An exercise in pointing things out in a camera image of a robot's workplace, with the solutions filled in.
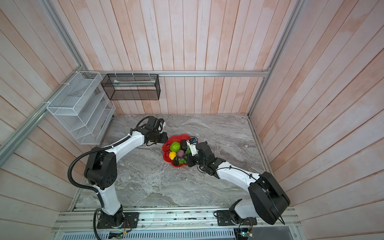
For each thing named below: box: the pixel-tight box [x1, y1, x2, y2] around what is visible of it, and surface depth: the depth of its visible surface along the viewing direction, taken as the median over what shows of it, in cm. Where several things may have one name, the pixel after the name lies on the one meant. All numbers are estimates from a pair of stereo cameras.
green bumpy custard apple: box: [170, 141, 181, 152], surface depth 97 cm
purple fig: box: [177, 149, 185, 159], surface depth 95 cm
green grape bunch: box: [178, 145, 191, 165], surface depth 92 cm
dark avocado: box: [180, 139, 187, 152], surface depth 98 cm
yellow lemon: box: [168, 151, 177, 161], surface depth 95 cm
